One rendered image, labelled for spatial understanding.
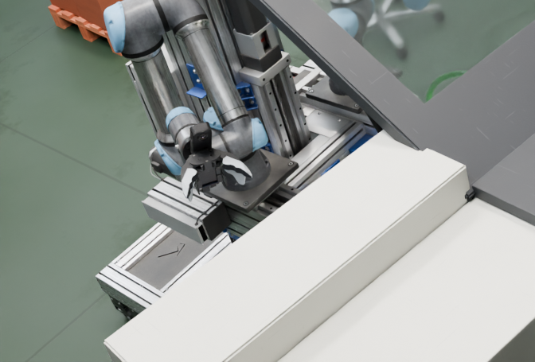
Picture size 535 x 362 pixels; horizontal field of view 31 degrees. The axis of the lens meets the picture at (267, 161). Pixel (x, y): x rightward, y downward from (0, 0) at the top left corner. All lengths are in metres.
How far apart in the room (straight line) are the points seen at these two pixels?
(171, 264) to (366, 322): 2.29
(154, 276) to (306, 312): 2.26
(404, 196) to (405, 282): 0.16
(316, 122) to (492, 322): 1.56
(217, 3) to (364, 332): 1.35
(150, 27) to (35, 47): 4.03
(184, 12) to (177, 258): 1.68
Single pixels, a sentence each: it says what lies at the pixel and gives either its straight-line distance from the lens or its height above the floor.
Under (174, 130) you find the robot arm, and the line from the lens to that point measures 2.31.
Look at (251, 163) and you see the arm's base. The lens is 2.72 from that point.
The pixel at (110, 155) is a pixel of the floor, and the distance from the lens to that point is 5.07.
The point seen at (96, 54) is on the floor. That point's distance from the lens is 6.05.
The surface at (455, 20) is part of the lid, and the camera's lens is 2.09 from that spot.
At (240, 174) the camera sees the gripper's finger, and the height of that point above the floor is 1.43.
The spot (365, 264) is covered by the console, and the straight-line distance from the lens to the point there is 1.72.
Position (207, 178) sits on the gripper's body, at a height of 1.42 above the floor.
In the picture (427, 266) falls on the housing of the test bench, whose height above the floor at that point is 1.47.
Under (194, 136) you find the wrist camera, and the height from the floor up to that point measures 1.53.
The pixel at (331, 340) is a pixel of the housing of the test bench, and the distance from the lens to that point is 1.68.
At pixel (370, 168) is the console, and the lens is 1.86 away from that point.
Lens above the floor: 2.70
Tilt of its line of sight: 36 degrees down
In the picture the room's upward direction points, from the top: 19 degrees counter-clockwise
